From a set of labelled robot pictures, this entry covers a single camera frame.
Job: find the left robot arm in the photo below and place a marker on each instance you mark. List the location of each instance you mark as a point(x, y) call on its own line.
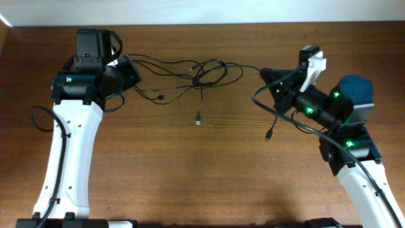
point(80, 90)

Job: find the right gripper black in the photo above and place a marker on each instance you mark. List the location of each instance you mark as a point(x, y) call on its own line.
point(283, 92)

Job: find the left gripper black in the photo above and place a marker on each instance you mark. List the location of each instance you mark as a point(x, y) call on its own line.
point(129, 72)

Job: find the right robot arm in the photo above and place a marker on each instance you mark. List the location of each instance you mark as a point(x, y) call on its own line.
point(339, 119)

